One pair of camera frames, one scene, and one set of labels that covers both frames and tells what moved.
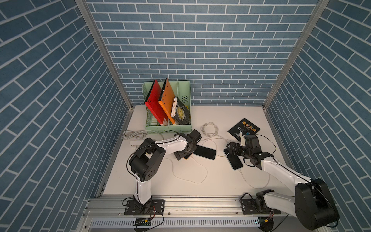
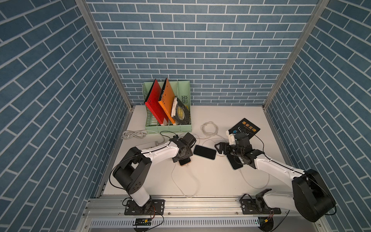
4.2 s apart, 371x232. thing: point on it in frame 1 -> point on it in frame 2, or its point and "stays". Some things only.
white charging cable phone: [186, 180] -> [177, 183]
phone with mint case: [206, 152] stays
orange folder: [166, 99] stays
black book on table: [244, 126] stays
